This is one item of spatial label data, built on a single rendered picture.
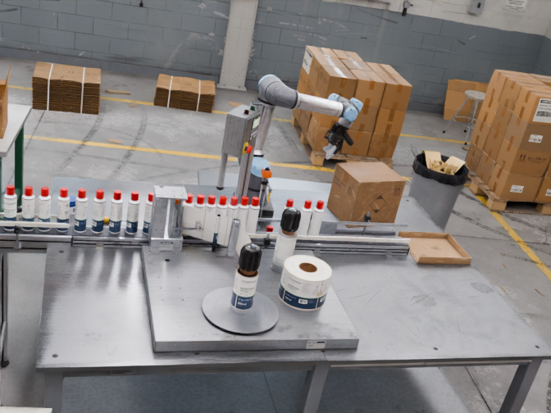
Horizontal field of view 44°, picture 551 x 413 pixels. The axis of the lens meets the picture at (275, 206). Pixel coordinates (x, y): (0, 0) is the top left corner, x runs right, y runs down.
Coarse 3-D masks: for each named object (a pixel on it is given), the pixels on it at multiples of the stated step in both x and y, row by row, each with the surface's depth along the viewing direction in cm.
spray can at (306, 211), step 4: (308, 200) 324; (304, 204) 324; (308, 204) 322; (304, 208) 324; (308, 208) 323; (304, 212) 324; (308, 212) 323; (304, 216) 324; (308, 216) 325; (300, 220) 326; (304, 220) 325; (308, 220) 326; (300, 224) 327; (304, 224) 326; (308, 224) 328; (300, 228) 327; (304, 228) 327; (300, 232) 328; (304, 232) 328
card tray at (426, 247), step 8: (400, 232) 361; (408, 232) 363; (416, 232) 364; (424, 232) 365; (432, 232) 367; (416, 240) 363; (424, 240) 364; (432, 240) 366; (440, 240) 368; (448, 240) 369; (416, 248) 354; (424, 248) 356; (432, 248) 357; (440, 248) 359; (448, 248) 361; (456, 248) 361; (416, 256) 346; (424, 256) 340; (432, 256) 341; (440, 256) 351; (448, 256) 352; (456, 256) 354; (464, 256) 353; (456, 264) 347; (464, 264) 348
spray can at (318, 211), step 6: (318, 204) 325; (318, 210) 325; (312, 216) 328; (318, 216) 326; (312, 222) 328; (318, 222) 328; (312, 228) 329; (318, 228) 329; (312, 234) 330; (318, 234) 332; (312, 240) 332
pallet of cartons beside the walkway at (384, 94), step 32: (320, 64) 654; (352, 64) 677; (320, 96) 646; (352, 96) 633; (384, 96) 638; (320, 128) 643; (352, 128) 648; (384, 128) 652; (320, 160) 653; (352, 160) 658; (384, 160) 665
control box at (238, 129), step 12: (240, 108) 305; (228, 120) 298; (240, 120) 296; (252, 120) 301; (228, 132) 300; (240, 132) 298; (228, 144) 302; (240, 144) 300; (252, 144) 311; (240, 156) 303
